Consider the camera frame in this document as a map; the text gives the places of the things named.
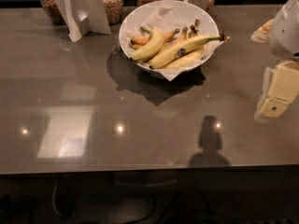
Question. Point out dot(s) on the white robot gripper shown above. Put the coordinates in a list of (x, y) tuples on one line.
[(286, 32)]

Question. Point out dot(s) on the long front yellow banana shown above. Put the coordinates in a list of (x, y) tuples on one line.
[(178, 50)]

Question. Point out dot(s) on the bottom yellow banana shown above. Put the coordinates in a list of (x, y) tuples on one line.
[(190, 58)]

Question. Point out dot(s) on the middle small yellow banana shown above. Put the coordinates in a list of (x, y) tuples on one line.
[(179, 39)]

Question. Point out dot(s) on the white ceramic bowl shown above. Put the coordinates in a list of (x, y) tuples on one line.
[(168, 15)]

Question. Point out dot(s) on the left curved yellow banana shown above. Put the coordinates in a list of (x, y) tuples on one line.
[(156, 40)]

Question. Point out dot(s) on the back orange-yellow banana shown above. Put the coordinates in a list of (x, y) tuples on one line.
[(143, 40)]

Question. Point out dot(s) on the white paper liner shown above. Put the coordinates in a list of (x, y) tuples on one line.
[(169, 38)]

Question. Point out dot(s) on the middle glass cereal jar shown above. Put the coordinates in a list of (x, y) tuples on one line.
[(113, 9)]

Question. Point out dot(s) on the left white card stand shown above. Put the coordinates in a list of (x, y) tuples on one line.
[(83, 16)]

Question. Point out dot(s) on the left glass nut jar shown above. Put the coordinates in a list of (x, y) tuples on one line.
[(52, 11)]

